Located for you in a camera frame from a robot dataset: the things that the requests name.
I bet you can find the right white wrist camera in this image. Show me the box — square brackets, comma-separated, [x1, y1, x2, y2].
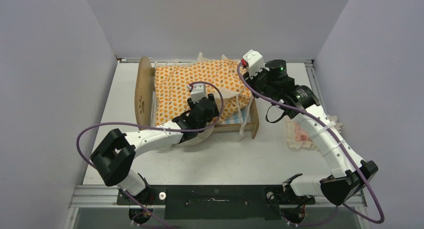
[241, 49, 265, 79]

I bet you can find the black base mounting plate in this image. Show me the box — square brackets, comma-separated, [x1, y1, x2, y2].
[135, 184, 316, 221]

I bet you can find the wooden pet bed frame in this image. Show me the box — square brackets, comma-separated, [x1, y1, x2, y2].
[134, 56, 260, 139]

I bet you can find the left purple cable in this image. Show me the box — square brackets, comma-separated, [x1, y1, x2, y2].
[75, 81, 225, 229]

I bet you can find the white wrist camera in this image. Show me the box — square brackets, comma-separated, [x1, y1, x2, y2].
[187, 83, 208, 104]
[241, 49, 265, 79]

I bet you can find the purple cable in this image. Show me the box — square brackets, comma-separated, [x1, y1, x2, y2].
[75, 81, 225, 229]
[236, 61, 386, 226]

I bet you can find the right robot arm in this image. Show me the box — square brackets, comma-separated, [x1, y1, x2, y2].
[238, 59, 378, 206]

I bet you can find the pink frilled small pillow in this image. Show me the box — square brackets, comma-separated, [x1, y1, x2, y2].
[285, 114, 344, 152]

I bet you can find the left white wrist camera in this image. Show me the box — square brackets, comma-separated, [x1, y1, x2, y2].
[187, 83, 208, 104]

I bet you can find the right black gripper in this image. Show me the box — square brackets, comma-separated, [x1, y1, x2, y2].
[244, 64, 279, 100]

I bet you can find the orange patterned pet mattress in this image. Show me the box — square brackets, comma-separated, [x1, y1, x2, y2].
[154, 53, 253, 142]

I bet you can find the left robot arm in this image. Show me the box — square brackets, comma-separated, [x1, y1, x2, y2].
[90, 93, 219, 204]

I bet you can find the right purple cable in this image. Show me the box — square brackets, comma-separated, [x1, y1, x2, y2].
[236, 61, 386, 226]

